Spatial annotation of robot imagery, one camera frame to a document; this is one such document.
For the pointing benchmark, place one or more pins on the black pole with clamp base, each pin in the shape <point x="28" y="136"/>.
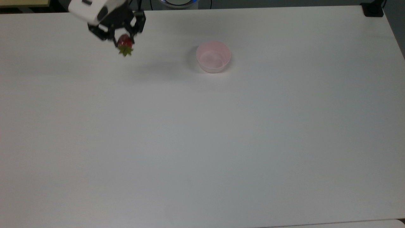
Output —
<point x="373" y="10"/>

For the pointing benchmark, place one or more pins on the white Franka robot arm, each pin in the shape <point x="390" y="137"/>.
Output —
<point x="91" y="9"/>

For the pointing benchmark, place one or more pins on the pink plastic bowl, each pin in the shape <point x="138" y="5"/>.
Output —
<point x="213" y="57"/>

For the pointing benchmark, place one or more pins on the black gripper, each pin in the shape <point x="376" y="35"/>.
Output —
<point x="118" y="19"/>

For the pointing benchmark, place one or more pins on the tan wooden board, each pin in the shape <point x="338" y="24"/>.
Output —
<point x="23" y="2"/>

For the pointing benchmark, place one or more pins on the red strawberry with green leaves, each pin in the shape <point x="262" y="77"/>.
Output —
<point x="125" y="41"/>

